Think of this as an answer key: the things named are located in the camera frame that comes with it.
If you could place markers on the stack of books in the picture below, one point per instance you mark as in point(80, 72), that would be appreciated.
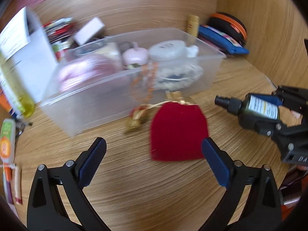
point(60, 34)

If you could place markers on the lip balm sticks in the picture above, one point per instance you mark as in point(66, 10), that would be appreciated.
point(12, 183)

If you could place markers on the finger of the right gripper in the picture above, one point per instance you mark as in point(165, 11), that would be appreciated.
point(263, 125)
point(273, 99)

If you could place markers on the white powder puff case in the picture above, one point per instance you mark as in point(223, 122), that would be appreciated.
point(167, 50)

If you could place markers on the pink round jar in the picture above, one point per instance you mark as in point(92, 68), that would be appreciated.
point(135, 56)

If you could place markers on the blue patterned pencil pouch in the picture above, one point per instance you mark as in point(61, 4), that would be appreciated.
point(222, 40)

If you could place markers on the orange green glue tube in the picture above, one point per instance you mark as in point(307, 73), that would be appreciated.
point(8, 134)

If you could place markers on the white drawstring cloth bag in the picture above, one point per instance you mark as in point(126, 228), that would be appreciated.
point(178, 77)

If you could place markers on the dark green spray bottle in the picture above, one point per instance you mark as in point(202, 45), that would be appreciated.
point(250, 107)

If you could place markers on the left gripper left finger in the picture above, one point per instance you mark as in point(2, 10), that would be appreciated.
point(46, 210)

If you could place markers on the black orange zip case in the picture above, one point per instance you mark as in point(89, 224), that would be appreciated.
point(229, 25)

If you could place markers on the yellow green spray bottle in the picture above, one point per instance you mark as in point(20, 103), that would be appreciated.
point(16, 94)

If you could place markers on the red velvet pouch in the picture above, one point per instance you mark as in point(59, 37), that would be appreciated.
point(177, 132)

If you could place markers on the clear plastic storage bin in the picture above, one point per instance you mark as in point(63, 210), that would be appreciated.
point(88, 90)

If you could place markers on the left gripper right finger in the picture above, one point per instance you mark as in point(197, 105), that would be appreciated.
point(262, 210)

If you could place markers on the yellow lotion tube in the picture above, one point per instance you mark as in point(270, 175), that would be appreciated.
point(192, 27)

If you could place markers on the white brown small box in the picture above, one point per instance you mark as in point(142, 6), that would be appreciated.
point(88, 31)

